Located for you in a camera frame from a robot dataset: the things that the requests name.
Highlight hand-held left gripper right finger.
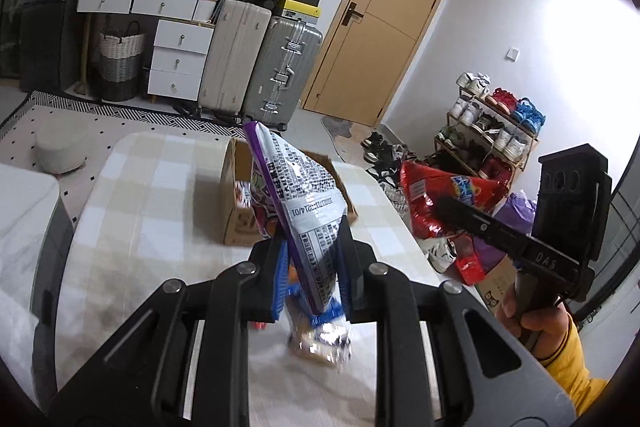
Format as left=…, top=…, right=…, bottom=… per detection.
left=337, top=214, right=576, bottom=427

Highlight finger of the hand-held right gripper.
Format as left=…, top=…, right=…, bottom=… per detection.
left=437, top=197, right=533, bottom=258

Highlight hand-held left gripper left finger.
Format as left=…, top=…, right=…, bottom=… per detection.
left=47, top=234, right=288, bottom=427

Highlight blue cookie packet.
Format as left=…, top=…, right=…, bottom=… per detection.
left=287, top=287, right=353, bottom=365

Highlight red candy bag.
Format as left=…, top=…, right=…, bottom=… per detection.
left=400, top=159, right=510, bottom=286

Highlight brown cardboard box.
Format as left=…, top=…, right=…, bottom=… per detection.
left=220, top=138, right=360, bottom=248

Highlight purple silver snack packet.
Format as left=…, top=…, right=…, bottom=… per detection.
left=243, top=121, right=349, bottom=315

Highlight person's right forearm yellow sleeve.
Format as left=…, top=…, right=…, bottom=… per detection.
left=542, top=312, right=613, bottom=420

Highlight person's right hand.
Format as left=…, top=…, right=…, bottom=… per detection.
left=497, top=292, right=576, bottom=360

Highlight purple bag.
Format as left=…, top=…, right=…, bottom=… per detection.
left=472, top=189, right=538, bottom=273

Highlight white sneaker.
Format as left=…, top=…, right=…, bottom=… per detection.
left=425, top=239, right=458, bottom=275

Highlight cat print cardboard box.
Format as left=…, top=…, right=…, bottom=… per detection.
left=472, top=254, right=521, bottom=323

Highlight wooden shoe rack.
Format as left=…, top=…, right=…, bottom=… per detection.
left=432, top=87, right=543, bottom=188

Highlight rows of assorted sneakers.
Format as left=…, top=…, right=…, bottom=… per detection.
left=445, top=72, right=547, bottom=180

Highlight pile of black white shoes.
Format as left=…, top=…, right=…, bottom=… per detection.
left=360, top=132, right=416, bottom=212

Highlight grey doormat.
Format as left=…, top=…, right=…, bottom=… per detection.
left=320, top=114, right=353, bottom=140

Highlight silver suitcase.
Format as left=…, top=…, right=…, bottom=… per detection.
left=242, top=17, right=324, bottom=130

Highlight wooden door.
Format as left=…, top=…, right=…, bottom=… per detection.
left=300, top=0, right=460, bottom=128

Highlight patterned rug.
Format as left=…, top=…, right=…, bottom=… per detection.
left=0, top=91, right=251, bottom=188

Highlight beige suitcase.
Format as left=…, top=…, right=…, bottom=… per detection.
left=197, top=0, right=273, bottom=120

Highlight grey round pouf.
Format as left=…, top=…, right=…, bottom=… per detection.
left=34, top=130, right=87, bottom=174

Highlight white side table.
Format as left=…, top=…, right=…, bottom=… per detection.
left=0, top=164, right=76, bottom=408

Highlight white drawer dresser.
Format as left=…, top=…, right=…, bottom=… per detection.
left=76, top=0, right=221, bottom=102

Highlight yellow shoebox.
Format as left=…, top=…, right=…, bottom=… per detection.
left=272, top=0, right=322, bottom=22

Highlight woven laundry basket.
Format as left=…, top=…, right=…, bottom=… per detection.
left=96, top=21, right=147, bottom=102

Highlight dark grey refrigerator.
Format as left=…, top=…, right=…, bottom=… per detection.
left=19, top=0, right=132, bottom=96

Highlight dark glass cabinet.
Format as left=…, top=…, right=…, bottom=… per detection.
left=0, top=0, right=31, bottom=80

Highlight dark door handle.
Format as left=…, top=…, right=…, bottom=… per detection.
left=340, top=2, right=363, bottom=28

